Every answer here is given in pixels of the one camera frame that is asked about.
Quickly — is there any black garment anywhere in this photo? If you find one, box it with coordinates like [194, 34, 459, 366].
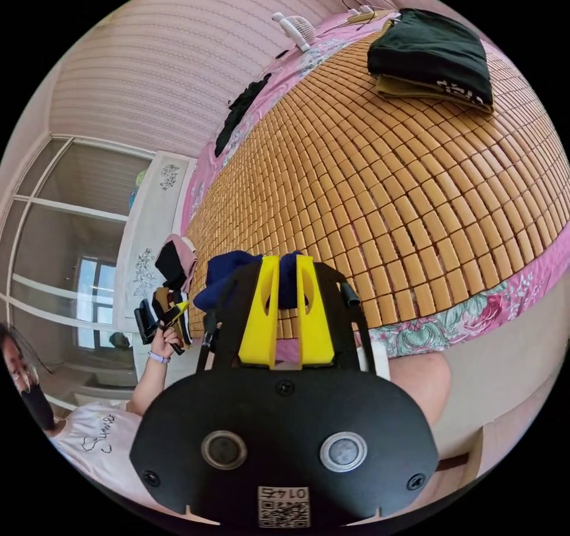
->
[214, 72, 273, 157]

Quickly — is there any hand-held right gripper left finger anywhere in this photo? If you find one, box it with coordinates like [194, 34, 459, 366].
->
[238, 255, 280, 370]

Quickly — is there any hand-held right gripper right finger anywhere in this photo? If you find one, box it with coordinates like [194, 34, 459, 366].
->
[296, 255, 335, 370]

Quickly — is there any white fan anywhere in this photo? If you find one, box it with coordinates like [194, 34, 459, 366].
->
[271, 11, 318, 53]

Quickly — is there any pile of clothes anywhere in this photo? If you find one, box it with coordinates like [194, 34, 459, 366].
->
[366, 8, 496, 116]
[151, 233, 200, 350]

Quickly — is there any dark blue short sleeve shirt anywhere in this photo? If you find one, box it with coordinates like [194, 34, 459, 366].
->
[192, 250, 314, 312]

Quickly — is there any person's left forearm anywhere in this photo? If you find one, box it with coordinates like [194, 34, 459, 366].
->
[125, 351, 173, 415]

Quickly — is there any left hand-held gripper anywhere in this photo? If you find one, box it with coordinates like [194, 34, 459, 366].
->
[154, 301, 191, 357]

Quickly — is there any window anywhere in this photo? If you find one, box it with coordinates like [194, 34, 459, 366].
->
[0, 134, 155, 412]

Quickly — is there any white cupboard with flower print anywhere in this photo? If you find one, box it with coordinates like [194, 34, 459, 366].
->
[113, 151, 200, 328]

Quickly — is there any bed with woven mat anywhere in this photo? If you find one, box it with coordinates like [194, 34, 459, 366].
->
[180, 8, 570, 360]

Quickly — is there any person's body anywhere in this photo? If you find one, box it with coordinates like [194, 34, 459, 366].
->
[0, 322, 453, 506]

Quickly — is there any person's left hand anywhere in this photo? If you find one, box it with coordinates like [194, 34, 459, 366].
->
[151, 325, 181, 360]

